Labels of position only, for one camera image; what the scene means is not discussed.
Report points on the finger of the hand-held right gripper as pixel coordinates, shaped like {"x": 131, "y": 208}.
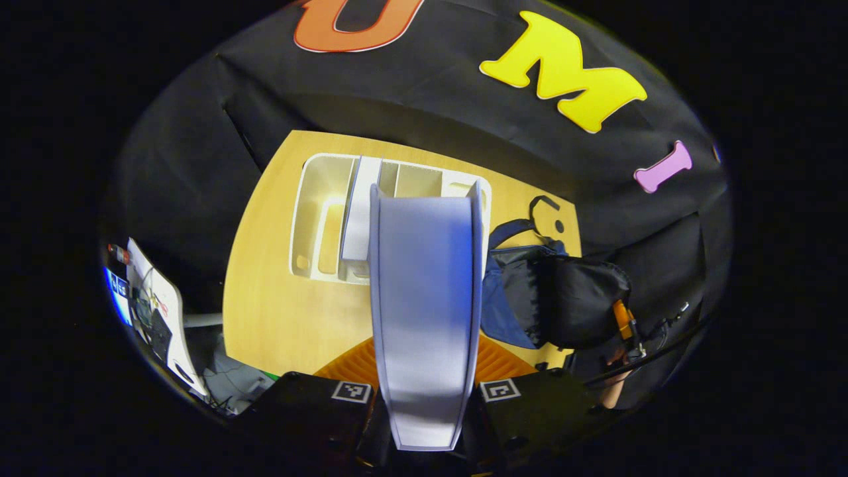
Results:
{"x": 621, "y": 321}

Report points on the white plastic bookshelf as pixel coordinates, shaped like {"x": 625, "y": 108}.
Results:
{"x": 311, "y": 218}

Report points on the navy blue schoolbag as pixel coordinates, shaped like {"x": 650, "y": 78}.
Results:
{"x": 570, "y": 298}

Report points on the white side desk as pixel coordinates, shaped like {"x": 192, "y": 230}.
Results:
{"x": 175, "y": 331}

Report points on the computer monitor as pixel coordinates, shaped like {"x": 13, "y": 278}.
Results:
{"x": 118, "y": 298}

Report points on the red capped bottle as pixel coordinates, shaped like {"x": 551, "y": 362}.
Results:
{"x": 119, "y": 254}

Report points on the white book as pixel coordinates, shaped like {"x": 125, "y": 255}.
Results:
{"x": 361, "y": 218}
{"x": 424, "y": 298}

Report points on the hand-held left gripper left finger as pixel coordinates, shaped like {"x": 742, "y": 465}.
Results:
{"x": 305, "y": 411}

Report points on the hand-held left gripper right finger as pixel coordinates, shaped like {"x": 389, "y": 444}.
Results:
{"x": 530, "y": 414}

